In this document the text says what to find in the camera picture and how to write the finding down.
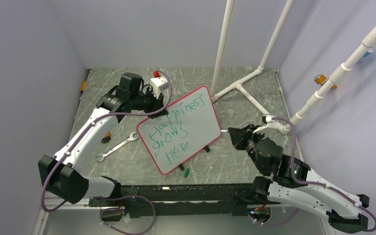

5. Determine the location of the orange wall knob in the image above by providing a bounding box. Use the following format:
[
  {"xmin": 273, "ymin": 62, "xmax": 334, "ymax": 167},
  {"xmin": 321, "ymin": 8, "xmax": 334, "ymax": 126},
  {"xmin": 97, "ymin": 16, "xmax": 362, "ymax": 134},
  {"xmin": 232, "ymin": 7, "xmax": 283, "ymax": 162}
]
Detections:
[{"xmin": 314, "ymin": 74, "xmax": 327, "ymax": 86}]

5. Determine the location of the aluminium extrusion rail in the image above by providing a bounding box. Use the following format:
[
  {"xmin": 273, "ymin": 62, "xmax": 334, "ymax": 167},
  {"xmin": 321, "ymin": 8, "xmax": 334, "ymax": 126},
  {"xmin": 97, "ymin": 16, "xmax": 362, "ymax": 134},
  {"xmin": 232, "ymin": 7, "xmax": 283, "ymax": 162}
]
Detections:
[{"xmin": 44, "ymin": 192, "xmax": 90, "ymax": 210}]

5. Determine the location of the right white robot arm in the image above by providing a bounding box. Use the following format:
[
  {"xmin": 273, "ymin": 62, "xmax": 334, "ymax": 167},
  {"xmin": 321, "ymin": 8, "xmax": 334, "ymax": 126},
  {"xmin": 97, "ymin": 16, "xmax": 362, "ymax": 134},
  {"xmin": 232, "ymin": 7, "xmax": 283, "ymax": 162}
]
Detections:
[{"xmin": 228, "ymin": 124, "xmax": 369, "ymax": 234}]

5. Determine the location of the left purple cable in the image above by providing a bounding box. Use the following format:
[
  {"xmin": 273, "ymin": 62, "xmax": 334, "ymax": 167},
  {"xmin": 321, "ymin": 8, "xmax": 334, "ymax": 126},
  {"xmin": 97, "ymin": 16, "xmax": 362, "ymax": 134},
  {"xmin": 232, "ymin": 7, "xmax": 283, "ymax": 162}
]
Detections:
[{"xmin": 41, "ymin": 70, "xmax": 173, "ymax": 235}]

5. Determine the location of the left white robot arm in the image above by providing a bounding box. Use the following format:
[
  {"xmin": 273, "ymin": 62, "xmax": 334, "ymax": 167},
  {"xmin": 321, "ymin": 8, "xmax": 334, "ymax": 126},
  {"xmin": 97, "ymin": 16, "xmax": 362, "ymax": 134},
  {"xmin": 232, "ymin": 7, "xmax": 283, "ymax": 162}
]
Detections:
[{"xmin": 38, "ymin": 70, "xmax": 173, "ymax": 212}]

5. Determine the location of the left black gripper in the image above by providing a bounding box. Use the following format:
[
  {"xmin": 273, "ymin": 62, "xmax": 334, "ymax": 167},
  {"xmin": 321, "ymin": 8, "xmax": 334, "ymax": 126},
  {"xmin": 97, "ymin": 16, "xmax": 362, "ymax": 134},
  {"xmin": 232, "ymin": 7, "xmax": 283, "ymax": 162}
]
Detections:
[{"xmin": 131, "ymin": 87, "xmax": 168, "ymax": 119}]

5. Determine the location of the green marker cap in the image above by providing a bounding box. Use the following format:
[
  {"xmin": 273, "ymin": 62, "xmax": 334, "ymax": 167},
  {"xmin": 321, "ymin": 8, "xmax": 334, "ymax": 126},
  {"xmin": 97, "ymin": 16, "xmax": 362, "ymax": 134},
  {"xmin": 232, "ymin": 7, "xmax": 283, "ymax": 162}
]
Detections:
[{"xmin": 183, "ymin": 168, "xmax": 190, "ymax": 178}]

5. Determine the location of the white PVC pipe frame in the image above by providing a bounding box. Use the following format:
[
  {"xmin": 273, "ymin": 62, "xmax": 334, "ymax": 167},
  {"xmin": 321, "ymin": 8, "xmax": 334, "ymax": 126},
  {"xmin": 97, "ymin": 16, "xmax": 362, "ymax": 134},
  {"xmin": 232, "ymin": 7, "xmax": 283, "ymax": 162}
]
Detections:
[{"xmin": 210, "ymin": 0, "xmax": 295, "ymax": 134}]

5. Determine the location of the white diagonal pipe rail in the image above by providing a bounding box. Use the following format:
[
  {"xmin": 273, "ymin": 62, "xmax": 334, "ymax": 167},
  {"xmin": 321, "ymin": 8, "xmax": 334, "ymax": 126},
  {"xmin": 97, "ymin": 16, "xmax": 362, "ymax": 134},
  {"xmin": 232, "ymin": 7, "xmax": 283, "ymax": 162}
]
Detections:
[{"xmin": 283, "ymin": 26, "xmax": 376, "ymax": 132}]

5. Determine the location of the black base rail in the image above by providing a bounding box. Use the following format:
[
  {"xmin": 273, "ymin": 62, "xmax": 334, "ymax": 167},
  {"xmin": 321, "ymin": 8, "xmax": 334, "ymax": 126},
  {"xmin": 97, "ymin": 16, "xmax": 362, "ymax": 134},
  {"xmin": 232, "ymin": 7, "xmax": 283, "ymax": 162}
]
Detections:
[{"xmin": 89, "ymin": 183, "xmax": 268, "ymax": 218}]

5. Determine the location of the purple cable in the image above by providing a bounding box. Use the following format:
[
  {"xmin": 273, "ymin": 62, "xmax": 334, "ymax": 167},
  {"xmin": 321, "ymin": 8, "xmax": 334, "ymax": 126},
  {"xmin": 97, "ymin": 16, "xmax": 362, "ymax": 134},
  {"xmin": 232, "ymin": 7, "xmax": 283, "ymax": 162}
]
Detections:
[
  {"xmin": 41, "ymin": 70, "xmax": 173, "ymax": 235},
  {"xmin": 248, "ymin": 117, "xmax": 376, "ymax": 233}
]

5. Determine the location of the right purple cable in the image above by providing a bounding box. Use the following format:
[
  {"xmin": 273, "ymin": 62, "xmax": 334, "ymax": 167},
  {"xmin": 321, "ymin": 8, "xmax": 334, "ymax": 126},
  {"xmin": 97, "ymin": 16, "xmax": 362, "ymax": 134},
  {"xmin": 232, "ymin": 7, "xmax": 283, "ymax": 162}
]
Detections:
[{"xmin": 248, "ymin": 117, "xmax": 376, "ymax": 233}]

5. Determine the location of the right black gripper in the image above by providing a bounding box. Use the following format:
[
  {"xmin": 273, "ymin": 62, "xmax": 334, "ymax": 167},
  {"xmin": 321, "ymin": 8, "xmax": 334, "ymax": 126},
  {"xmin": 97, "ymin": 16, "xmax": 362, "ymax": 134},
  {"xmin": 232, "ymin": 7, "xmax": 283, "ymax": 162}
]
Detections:
[{"xmin": 228, "ymin": 123, "xmax": 266, "ymax": 174}]

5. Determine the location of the silver open-end wrench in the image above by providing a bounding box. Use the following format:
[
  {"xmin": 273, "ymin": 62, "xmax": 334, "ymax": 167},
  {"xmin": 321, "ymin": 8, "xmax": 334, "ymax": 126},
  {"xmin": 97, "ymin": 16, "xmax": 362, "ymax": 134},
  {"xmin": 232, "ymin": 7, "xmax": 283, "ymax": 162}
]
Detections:
[{"xmin": 96, "ymin": 132, "xmax": 140, "ymax": 163}]

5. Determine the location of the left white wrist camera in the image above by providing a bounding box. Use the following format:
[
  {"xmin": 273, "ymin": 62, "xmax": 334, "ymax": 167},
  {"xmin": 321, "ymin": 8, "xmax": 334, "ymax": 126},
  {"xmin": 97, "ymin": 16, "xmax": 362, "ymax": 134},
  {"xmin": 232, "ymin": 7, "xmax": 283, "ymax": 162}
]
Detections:
[{"xmin": 149, "ymin": 71, "xmax": 169, "ymax": 98}]

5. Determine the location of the blue wall knob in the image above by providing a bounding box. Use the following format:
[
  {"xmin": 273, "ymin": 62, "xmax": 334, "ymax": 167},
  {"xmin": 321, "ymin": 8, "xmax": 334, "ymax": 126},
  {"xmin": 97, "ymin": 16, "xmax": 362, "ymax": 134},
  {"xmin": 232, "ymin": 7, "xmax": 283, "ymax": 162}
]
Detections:
[{"xmin": 362, "ymin": 48, "xmax": 374, "ymax": 58}]

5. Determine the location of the pink framed whiteboard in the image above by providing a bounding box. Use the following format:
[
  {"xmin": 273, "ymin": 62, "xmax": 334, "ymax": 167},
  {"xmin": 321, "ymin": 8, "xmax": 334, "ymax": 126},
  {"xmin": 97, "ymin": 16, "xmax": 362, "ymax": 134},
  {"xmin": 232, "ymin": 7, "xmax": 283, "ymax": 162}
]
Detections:
[{"xmin": 137, "ymin": 86, "xmax": 221, "ymax": 175}]

